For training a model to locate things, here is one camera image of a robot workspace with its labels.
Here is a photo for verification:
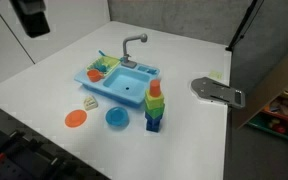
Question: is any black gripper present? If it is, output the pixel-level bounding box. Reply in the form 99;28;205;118
9;0;51;39

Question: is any blue toy dish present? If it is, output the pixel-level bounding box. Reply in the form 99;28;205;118
95;63;108;73

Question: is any yellow-green toy dish rack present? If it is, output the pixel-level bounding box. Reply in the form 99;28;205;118
86;55;122;76

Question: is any grey toy faucet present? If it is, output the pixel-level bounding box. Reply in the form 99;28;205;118
120;33;149;69

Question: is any orange toy plate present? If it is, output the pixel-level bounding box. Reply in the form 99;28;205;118
64;109;88;129

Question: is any blue toy sink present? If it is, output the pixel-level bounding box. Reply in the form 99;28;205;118
73;56;161;109

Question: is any blue toy bowl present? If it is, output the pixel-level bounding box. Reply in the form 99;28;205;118
105;106;130;128

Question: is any wooden toy shelf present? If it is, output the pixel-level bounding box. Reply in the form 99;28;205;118
232;42;288;145

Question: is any black perforated equipment base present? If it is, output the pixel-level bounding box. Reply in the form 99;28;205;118
0;99;110;180

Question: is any orange stacking cup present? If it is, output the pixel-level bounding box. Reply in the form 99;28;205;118
149;79;162;98

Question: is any yellow stacking cup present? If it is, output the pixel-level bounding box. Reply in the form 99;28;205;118
145;89;166;110

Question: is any green stacking cup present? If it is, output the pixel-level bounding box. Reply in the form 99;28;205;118
145;103;166;120

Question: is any dark blue stacking cup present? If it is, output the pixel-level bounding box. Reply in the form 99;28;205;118
145;118;162;133

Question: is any yellow sticky note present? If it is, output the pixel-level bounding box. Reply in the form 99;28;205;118
209;70;223;80

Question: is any grey metal mounting plate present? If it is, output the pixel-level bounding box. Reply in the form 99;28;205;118
190;76;246;110

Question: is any black tripod pole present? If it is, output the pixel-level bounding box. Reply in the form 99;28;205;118
225;0;266;53

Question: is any green storage bin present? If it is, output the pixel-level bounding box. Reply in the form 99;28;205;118
246;113;288;145

